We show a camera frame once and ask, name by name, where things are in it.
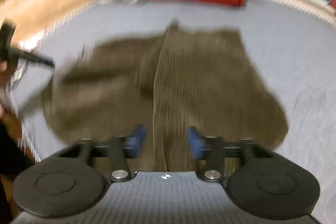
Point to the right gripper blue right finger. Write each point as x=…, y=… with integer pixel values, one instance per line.
x=211, y=153

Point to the brown corduroy pants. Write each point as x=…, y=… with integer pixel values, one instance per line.
x=167, y=82

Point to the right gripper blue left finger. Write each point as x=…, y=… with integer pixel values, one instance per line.
x=118, y=149

